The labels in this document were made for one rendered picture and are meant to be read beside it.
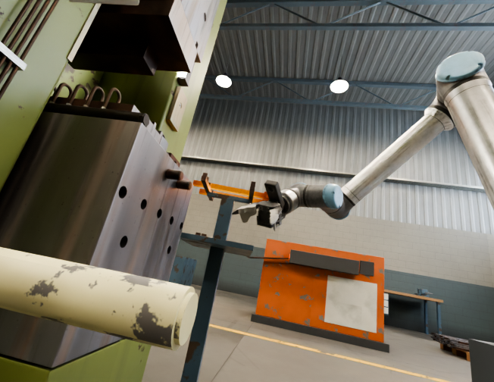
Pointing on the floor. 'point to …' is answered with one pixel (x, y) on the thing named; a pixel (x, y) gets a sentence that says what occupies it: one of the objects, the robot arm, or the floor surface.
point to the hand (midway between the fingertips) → (249, 217)
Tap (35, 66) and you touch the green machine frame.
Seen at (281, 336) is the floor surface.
